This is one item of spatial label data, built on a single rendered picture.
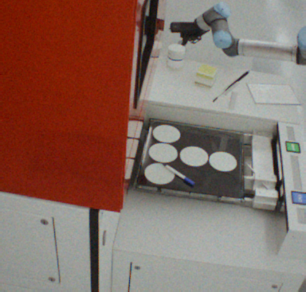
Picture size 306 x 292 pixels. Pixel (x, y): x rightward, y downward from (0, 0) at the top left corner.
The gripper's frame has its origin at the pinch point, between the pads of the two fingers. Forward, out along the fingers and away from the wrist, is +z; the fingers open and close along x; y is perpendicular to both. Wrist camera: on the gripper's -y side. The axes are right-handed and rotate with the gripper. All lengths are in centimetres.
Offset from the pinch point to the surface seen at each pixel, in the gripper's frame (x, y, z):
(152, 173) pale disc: -70, -34, -19
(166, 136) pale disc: -54, -22, -14
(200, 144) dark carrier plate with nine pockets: -59, -13, -22
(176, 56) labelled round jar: -17.3, -10.3, -13.8
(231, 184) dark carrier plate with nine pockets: -77, -13, -35
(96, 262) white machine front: -102, -70, -36
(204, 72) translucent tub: -27.4, -5.3, -23.3
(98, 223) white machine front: -94, -76, -48
